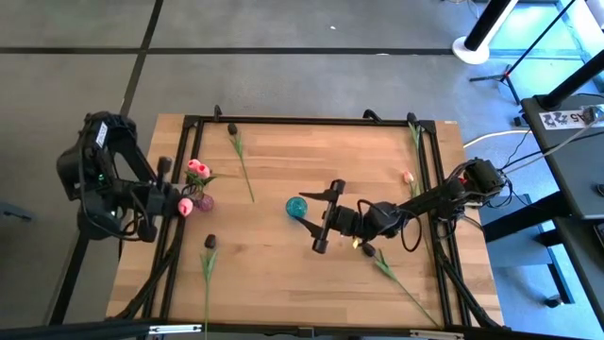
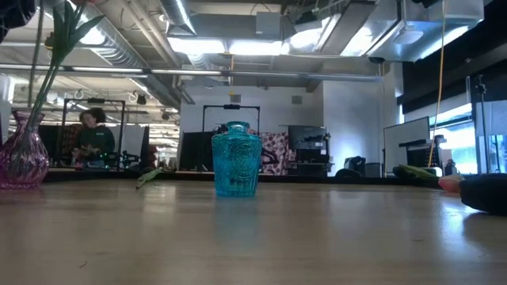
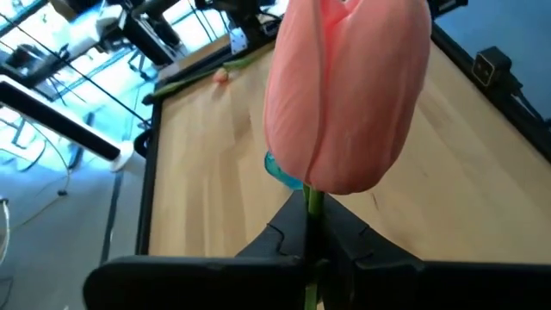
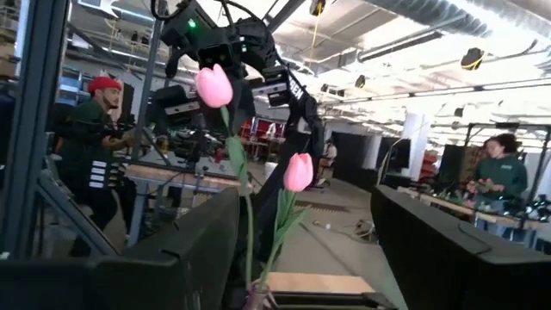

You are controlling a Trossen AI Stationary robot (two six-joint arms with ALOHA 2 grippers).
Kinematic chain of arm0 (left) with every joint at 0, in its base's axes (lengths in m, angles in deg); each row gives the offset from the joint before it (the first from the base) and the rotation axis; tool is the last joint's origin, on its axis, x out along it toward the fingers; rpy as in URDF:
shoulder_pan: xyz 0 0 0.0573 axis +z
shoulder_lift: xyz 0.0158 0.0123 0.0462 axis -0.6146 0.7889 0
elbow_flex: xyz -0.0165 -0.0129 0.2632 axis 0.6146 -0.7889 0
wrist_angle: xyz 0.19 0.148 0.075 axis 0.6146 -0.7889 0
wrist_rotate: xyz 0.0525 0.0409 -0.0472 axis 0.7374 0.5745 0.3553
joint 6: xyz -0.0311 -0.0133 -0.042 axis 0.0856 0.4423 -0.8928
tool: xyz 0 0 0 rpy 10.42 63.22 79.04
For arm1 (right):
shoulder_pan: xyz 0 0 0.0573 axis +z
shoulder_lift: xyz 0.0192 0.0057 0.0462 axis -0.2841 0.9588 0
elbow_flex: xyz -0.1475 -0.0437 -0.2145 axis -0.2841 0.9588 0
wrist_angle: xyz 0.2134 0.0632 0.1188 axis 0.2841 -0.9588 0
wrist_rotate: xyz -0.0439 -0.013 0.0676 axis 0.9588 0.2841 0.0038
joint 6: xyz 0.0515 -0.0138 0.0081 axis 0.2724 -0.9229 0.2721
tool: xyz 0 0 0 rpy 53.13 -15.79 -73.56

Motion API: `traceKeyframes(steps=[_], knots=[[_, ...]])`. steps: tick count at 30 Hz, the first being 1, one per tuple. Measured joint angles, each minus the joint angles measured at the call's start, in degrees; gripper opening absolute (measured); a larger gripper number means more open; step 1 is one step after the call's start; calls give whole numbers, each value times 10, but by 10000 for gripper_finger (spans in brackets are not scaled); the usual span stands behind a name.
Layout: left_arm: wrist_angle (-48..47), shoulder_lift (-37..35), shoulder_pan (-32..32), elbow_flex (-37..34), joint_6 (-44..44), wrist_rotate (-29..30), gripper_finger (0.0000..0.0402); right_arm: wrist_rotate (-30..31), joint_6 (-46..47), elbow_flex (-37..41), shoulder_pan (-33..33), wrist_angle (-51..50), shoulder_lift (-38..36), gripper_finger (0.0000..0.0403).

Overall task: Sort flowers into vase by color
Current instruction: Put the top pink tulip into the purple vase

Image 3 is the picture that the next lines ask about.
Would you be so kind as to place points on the blue glass vase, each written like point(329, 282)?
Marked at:
point(277, 172)

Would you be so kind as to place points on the black desk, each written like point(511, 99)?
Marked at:
point(148, 39)

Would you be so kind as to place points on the black table-level camera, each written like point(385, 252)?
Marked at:
point(490, 66)

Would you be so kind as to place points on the white perforated bracket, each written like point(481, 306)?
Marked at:
point(239, 41)

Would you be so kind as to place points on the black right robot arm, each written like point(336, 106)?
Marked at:
point(241, 13)

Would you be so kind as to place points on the black table frame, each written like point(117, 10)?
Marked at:
point(148, 194)

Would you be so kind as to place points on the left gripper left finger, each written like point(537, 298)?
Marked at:
point(193, 284)

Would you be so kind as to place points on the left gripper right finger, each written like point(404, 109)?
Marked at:
point(409, 288)

